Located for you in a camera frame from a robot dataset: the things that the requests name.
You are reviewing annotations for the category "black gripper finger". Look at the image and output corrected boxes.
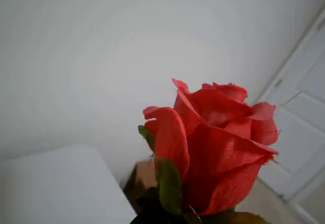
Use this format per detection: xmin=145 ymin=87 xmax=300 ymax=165
xmin=130 ymin=186 xmax=194 ymax=224

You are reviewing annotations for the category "red artificial rose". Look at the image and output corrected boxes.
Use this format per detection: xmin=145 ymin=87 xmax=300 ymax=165
xmin=138 ymin=78 xmax=280 ymax=224

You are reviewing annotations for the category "brown cardboard box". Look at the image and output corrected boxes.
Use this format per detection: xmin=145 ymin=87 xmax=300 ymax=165
xmin=122 ymin=159 xmax=157 ymax=211

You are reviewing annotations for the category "white panel door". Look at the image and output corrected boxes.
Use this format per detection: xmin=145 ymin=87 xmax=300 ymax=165
xmin=255 ymin=18 xmax=325 ymax=224

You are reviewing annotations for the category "white door frame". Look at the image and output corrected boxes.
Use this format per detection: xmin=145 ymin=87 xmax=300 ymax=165
xmin=253 ymin=3 xmax=325 ymax=105

